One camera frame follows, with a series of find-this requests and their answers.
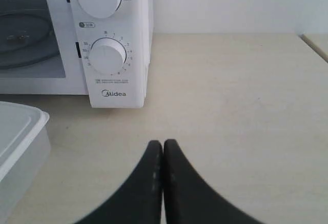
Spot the grey plastic food container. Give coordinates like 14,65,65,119
1,101,51,223

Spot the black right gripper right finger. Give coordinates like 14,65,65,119
163,139,260,223

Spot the white Midea microwave oven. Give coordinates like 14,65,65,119
1,0,154,108

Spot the lower white timer knob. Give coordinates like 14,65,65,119
89,37,127,75

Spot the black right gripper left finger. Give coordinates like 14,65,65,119
78,140,163,223

